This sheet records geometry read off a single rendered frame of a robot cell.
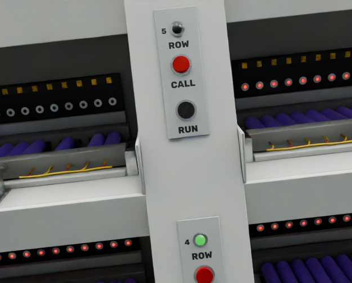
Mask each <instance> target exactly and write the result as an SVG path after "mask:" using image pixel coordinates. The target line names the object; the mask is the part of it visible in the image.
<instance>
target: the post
mask: <svg viewBox="0 0 352 283"><path fill-rule="evenodd" d="M124 5H125V15H126V25H127V35H128V41H129V51H130V61H131V70H132V80H133V86H134V96H135V106H136V116H137V122H138V132H139V141H140V151H141V161H142V167H143V177H144V187H145V197H146V203H147V212H148V222H149V232H150V242H151V248H152V258H153V268H154V278H155V283H184V279H183V274H182V264H181V253H180V243H179V233H178V228H177V221H181V220H190V219H196V218H206V217H216V216H219V219H220V229H221V240H222V250H223V260H224V265H225V275H226V283H254V274H253V264H252V254H251V248H250V238H249V228H248V218H247V212H246V201H245V191H244V182H243V171H242V165H241V155H240V145H239V135H238V129H237V119H236V109H235V99H234V89H233V83H232V73H231V62H230V53H229V47H228V36H227V26H226V16H225V6H224V0H124ZM187 6H196V14H197V19H198V29H199V39H200V50H201V55H202V65H203V75H204V86H205V96H206V101H207V111H208V121H209V132H210V134H209V135H200V136H190V137H184V138H174V139H168V136H167V126H166V117H165V111H164V101H163V91H162V81H161V71H160V65H159V55H158V45H157V35H156V25H155V19H154V10H161V9H167V8H178V7H187Z"/></svg>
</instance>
